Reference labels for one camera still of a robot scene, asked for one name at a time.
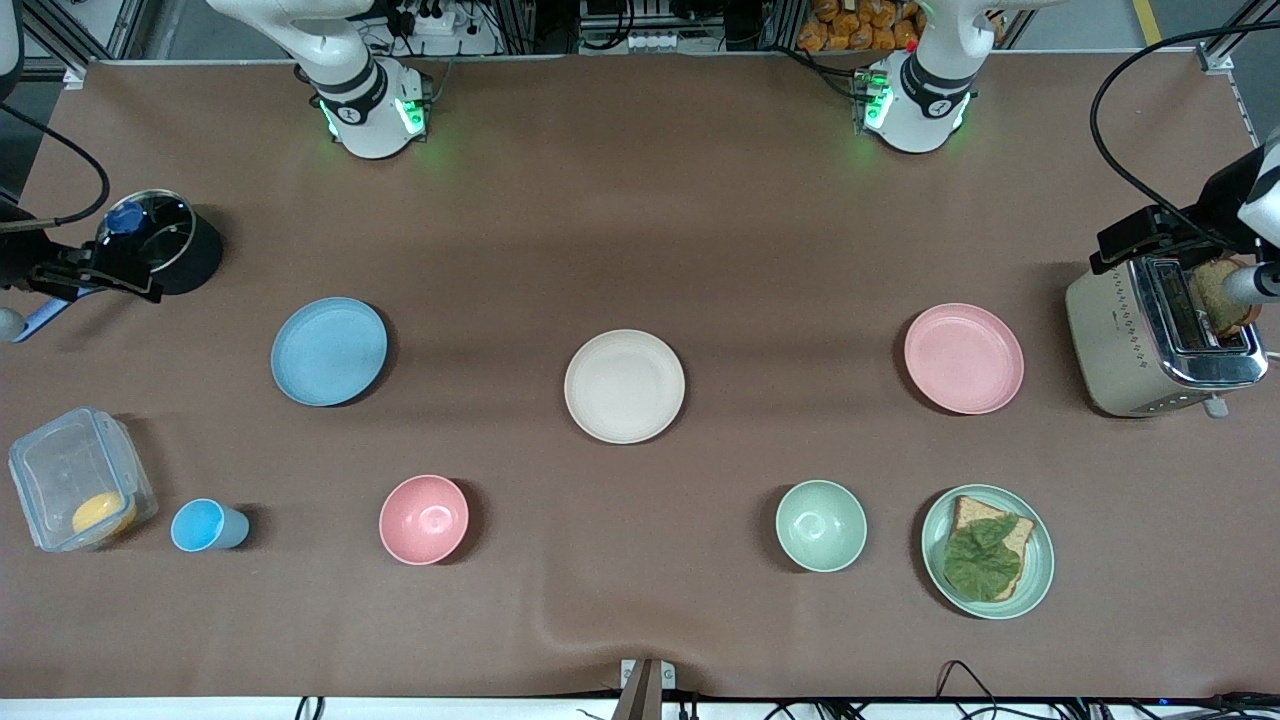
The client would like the pink plate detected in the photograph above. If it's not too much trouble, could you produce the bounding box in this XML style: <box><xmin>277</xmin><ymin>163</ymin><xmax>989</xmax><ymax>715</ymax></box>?
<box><xmin>903</xmin><ymin>303</ymin><xmax>1026</xmax><ymax>416</ymax></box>

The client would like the blue plate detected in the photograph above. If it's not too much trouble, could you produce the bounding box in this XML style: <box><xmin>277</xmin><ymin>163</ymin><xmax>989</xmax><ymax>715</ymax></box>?
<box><xmin>270</xmin><ymin>297</ymin><xmax>389</xmax><ymax>408</ymax></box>

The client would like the glass lid with blue knob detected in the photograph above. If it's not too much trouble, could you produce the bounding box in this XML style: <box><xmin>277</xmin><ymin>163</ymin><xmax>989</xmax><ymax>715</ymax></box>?
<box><xmin>97</xmin><ymin>190</ymin><xmax>196</xmax><ymax>276</ymax></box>

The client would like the brown toast slice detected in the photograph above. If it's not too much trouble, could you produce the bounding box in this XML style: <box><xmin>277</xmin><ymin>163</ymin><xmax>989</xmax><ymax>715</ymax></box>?
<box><xmin>1188</xmin><ymin>258</ymin><xmax>1263</xmax><ymax>338</ymax></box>

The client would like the beige chrome toaster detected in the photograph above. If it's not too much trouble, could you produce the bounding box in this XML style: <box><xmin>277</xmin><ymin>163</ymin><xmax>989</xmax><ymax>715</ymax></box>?
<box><xmin>1064</xmin><ymin>250</ymin><xmax>1271</xmax><ymax>419</ymax></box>

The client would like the clear plastic container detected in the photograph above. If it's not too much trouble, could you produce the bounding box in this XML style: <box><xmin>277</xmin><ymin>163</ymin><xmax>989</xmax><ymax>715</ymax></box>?
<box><xmin>8</xmin><ymin>405</ymin><xmax>159</xmax><ymax>553</ymax></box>

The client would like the orange round food piece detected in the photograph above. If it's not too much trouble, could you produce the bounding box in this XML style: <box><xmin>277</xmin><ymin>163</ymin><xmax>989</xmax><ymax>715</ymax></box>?
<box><xmin>72</xmin><ymin>490</ymin><xmax>138</xmax><ymax>542</ymax></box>

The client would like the blue cup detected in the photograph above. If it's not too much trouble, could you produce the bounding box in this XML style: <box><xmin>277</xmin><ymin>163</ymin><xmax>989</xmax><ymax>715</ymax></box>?
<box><xmin>170</xmin><ymin>498</ymin><xmax>251</xmax><ymax>553</ymax></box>

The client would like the brown bread slice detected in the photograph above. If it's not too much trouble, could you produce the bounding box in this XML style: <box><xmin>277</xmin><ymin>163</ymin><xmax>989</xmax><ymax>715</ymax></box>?
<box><xmin>948</xmin><ymin>495</ymin><xmax>1036</xmax><ymax>601</ymax></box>

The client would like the green plate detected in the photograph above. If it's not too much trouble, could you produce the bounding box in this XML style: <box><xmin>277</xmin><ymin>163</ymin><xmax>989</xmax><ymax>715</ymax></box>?
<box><xmin>921</xmin><ymin>484</ymin><xmax>1056</xmax><ymax>621</ymax></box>

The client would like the bag of orange snacks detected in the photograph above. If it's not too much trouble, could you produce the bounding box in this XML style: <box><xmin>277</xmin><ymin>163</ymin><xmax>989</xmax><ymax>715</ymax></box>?
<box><xmin>797</xmin><ymin>0</ymin><xmax>926</xmax><ymax>54</ymax></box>

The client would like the green lettuce leaf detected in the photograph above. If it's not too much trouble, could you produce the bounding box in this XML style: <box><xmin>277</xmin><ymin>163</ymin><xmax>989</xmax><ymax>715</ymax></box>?
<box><xmin>943</xmin><ymin>515</ymin><xmax>1023</xmax><ymax>603</ymax></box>

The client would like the pink bowl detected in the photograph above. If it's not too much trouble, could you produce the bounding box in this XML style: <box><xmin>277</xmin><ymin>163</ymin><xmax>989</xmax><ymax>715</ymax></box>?
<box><xmin>378</xmin><ymin>474</ymin><xmax>471</xmax><ymax>567</ymax></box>

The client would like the white power strip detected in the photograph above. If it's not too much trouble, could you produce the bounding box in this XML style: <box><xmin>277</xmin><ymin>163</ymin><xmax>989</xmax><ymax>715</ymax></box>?
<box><xmin>385</xmin><ymin>0</ymin><xmax>458</xmax><ymax>37</ymax></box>

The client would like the green bowl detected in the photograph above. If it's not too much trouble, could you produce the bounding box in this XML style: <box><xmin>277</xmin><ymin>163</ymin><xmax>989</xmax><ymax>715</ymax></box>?
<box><xmin>775</xmin><ymin>480</ymin><xmax>869</xmax><ymax>574</ymax></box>

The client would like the brown table cover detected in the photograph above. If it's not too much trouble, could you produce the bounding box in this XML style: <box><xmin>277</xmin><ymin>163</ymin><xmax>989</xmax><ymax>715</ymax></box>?
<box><xmin>0</xmin><ymin>55</ymin><xmax>1280</xmax><ymax>701</ymax></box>

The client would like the beige plate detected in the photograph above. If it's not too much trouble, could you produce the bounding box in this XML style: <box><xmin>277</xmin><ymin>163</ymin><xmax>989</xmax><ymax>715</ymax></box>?
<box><xmin>563</xmin><ymin>329</ymin><xmax>687</xmax><ymax>445</ymax></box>

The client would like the metal table clamp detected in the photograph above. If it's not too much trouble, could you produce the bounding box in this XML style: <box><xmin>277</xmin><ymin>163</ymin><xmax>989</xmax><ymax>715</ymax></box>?
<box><xmin>620</xmin><ymin>658</ymin><xmax>677</xmax><ymax>720</ymax></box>

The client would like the black saucepan with blue handle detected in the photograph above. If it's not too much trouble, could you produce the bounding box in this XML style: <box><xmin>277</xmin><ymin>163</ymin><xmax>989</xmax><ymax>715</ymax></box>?
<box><xmin>12</xmin><ymin>190</ymin><xmax>226</xmax><ymax>344</ymax></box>

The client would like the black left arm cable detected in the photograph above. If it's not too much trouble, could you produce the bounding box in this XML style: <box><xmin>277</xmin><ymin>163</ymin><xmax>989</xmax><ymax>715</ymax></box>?
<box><xmin>1089</xmin><ymin>20</ymin><xmax>1280</xmax><ymax>251</ymax></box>

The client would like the black looped floor cable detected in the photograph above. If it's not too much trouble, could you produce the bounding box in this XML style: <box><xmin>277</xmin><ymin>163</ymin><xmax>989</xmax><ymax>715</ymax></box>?
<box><xmin>935</xmin><ymin>660</ymin><xmax>1003</xmax><ymax>720</ymax></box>

